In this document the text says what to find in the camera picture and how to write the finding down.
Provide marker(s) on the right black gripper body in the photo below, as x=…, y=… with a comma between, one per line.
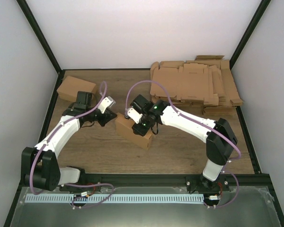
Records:
x=144, y=130

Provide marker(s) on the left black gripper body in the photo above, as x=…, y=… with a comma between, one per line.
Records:
x=101, y=121

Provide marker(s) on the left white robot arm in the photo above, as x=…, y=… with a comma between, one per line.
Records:
x=39, y=165

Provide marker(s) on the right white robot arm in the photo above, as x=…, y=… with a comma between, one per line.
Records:
x=218, y=135

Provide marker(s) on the folded brown cardboard box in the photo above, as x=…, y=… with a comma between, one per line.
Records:
x=71, y=86

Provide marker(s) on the stack of flat cardboard blanks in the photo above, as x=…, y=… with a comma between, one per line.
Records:
x=205, y=82

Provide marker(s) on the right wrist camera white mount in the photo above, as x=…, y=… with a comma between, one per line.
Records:
x=134, y=115

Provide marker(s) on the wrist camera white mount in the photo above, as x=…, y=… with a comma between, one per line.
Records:
x=134, y=115
x=107, y=102

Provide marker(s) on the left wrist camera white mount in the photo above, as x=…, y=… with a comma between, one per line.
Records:
x=107, y=102

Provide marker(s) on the black aluminium frame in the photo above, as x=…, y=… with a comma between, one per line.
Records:
x=128, y=180

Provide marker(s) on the light blue slotted cable duct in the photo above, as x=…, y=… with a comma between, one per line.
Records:
x=117, y=198

